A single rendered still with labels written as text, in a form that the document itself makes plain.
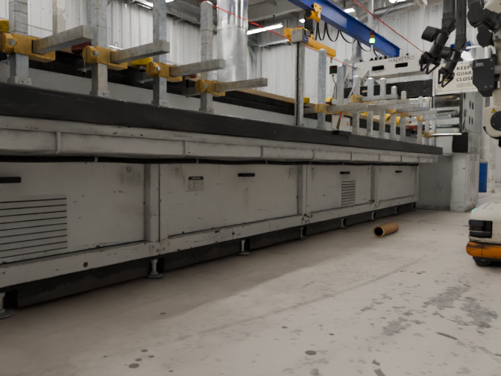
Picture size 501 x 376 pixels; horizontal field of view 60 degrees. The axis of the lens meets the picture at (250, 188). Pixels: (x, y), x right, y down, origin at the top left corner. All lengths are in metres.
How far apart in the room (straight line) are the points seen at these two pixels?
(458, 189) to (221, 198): 3.45
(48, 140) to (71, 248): 0.48
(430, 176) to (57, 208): 4.44
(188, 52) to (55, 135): 10.87
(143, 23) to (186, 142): 9.68
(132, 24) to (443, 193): 8.10
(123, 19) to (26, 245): 9.59
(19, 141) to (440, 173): 4.67
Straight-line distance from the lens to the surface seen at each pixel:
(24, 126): 1.37
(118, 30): 10.87
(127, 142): 1.56
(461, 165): 5.23
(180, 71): 1.63
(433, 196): 5.42
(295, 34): 2.49
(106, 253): 1.78
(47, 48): 1.33
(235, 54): 6.99
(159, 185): 1.92
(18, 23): 1.39
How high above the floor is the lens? 0.49
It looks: 3 degrees down
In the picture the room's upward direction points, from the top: straight up
